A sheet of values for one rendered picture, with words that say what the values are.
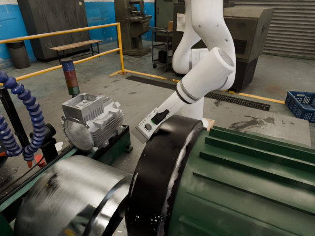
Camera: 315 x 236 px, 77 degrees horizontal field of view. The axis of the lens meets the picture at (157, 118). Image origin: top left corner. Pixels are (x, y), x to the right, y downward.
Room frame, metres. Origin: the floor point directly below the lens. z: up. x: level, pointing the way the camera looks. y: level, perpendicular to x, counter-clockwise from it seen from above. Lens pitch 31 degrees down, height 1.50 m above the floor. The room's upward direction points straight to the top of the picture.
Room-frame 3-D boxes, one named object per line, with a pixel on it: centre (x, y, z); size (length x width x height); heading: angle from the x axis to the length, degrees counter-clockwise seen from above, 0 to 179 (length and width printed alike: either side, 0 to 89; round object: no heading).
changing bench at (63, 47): (5.49, 2.09, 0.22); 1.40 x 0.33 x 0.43; 147
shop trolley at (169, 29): (4.86, -0.30, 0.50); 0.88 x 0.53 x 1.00; 132
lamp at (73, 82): (1.04, 0.47, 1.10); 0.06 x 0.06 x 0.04
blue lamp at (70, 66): (1.04, 0.47, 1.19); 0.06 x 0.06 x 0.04
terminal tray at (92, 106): (0.71, 0.30, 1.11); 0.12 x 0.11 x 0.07; 154
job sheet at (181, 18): (4.11, -0.45, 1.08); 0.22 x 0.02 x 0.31; 49
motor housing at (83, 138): (0.75, 0.28, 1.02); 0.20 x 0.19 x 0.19; 154
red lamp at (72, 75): (1.04, 0.47, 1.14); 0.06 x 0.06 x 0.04
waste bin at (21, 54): (4.90, 3.35, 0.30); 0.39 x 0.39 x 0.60
